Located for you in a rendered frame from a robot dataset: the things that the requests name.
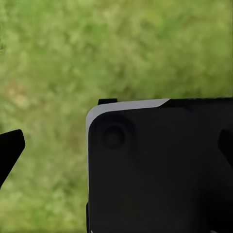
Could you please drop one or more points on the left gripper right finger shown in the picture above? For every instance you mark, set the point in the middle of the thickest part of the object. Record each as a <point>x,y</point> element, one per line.
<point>225,144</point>

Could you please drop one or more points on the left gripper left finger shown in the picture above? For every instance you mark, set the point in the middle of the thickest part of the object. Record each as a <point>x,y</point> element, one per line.
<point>12,145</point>

